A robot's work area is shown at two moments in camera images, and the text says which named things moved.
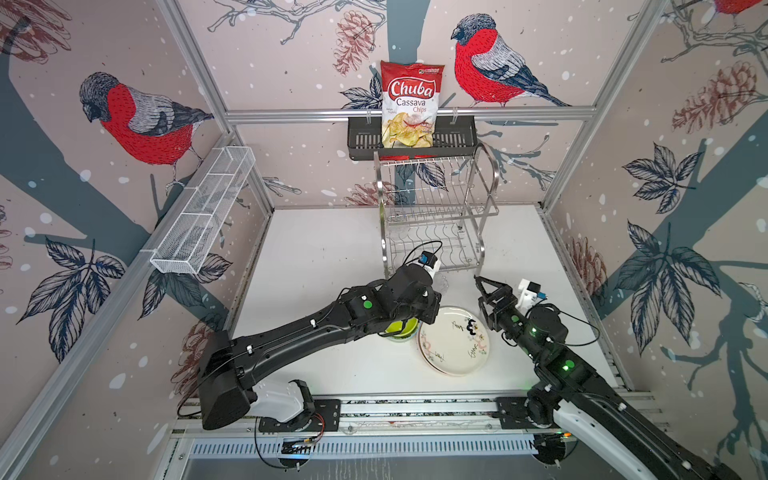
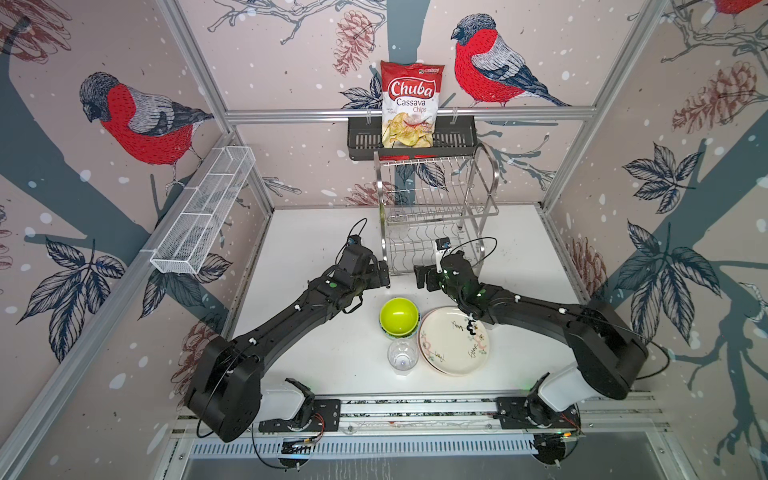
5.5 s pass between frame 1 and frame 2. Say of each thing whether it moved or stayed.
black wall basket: stayed
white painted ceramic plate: stayed
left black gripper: moved
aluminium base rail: stayed
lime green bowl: stayed
